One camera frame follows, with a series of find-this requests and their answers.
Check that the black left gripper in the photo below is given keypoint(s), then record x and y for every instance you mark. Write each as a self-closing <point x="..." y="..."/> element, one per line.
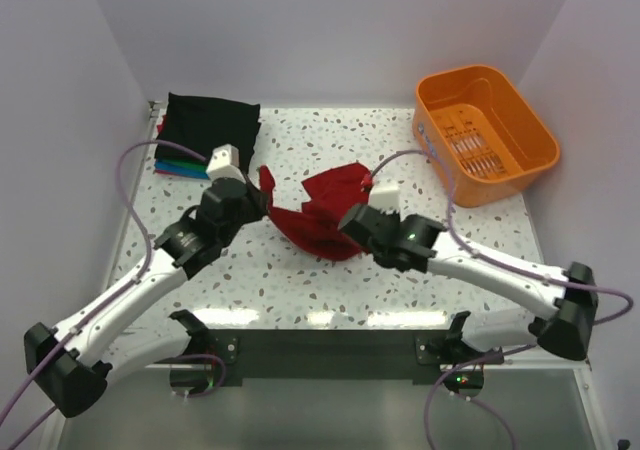
<point x="257" y="198"/>

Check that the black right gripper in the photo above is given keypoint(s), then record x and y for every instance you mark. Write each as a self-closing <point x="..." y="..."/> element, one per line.
<point x="394" y="215"/>

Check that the red t shirt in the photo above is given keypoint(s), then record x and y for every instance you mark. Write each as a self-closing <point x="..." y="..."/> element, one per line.
<point x="314" y="228"/>

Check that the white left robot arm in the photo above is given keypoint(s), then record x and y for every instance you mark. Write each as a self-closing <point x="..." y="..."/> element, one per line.
<point x="66" y="361"/>

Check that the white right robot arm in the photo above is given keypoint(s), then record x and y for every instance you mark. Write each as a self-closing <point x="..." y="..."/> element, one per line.
<point x="554" y="308"/>

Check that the green folded t shirt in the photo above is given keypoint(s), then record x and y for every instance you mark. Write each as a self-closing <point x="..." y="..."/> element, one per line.
<point x="192" y="170"/>

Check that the blue folded t shirt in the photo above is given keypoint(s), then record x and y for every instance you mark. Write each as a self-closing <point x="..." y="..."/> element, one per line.
<point x="168" y="168"/>

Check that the pink folded t shirt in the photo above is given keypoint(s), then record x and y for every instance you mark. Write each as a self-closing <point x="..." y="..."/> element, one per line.
<point x="160" y="124"/>

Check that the orange plastic basket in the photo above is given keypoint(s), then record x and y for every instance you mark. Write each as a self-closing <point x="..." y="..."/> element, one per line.
<point x="484" y="133"/>

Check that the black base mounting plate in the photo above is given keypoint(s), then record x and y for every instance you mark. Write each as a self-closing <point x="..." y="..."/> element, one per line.
<point x="414" y="355"/>

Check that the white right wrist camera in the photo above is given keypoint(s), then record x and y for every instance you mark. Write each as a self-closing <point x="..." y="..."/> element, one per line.
<point x="385" y="197"/>

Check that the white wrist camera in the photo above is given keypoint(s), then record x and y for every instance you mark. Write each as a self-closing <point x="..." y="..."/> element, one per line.
<point x="385" y="197"/>
<point x="224" y="163"/>

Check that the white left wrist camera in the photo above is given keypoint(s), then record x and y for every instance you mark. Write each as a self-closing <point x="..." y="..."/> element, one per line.
<point x="224" y="163"/>

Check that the aluminium left frame rail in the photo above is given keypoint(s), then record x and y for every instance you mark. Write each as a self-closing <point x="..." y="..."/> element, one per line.
<point x="128" y="170"/>

